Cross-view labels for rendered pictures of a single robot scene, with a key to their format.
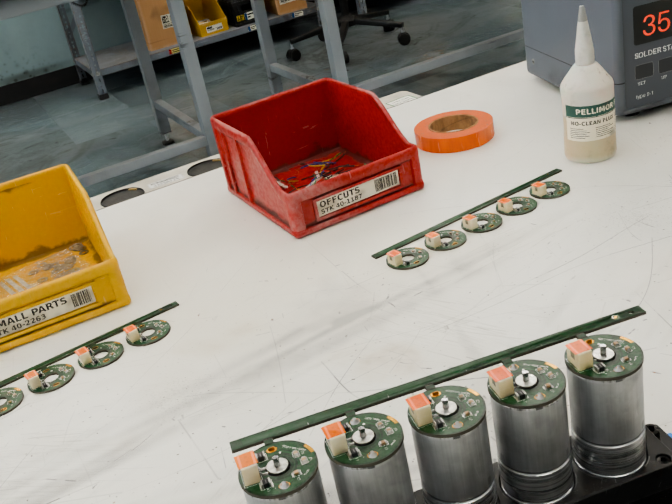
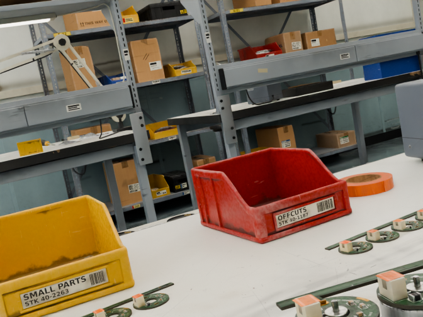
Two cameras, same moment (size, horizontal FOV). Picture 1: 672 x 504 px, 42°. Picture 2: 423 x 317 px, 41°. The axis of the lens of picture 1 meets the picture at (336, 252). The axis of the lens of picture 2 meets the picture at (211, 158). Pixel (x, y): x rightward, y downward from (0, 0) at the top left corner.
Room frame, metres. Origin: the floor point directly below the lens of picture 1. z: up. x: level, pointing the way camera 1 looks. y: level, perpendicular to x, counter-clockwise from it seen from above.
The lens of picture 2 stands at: (0.05, 0.06, 0.89)
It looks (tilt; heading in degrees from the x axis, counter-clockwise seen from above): 7 degrees down; 358
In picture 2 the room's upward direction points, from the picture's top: 11 degrees counter-clockwise
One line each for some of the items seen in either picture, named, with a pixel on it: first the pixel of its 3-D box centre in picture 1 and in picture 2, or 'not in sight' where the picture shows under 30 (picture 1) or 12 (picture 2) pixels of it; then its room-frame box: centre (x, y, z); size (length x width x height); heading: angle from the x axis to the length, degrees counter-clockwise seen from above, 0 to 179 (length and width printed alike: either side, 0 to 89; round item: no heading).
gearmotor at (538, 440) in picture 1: (532, 441); not in sight; (0.23, -0.05, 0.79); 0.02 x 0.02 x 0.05
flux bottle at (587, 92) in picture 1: (586, 82); not in sight; (0.54, -0.18, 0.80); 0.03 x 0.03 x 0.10
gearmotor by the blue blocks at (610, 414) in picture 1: (606, 414); not in sight; (0.24, -0.08, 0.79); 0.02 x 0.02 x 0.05
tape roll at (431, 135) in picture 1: (454, 130); (364, 183); (0.62, -0.11, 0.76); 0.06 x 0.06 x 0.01
